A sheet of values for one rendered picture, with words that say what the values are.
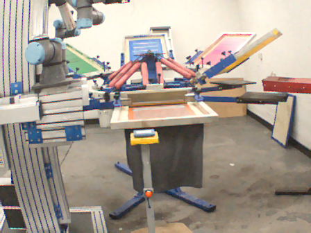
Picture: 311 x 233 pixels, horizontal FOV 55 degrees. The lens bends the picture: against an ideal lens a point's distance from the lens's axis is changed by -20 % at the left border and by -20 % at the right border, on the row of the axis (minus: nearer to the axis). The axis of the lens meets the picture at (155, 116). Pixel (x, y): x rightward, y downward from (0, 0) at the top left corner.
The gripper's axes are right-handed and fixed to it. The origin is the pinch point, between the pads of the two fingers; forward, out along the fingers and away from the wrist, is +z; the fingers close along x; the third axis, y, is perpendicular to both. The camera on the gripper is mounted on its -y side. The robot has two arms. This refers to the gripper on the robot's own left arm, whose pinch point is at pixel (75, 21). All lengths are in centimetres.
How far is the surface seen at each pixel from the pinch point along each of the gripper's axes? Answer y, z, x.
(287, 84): 35, 15, 177
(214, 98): 61, 53, 113
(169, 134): 67, -60, 95
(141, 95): 55, -16, 66
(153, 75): 48, 65, 56
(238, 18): -57, 438, 141
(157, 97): 55, -13, 77
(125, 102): 60, -20, 57
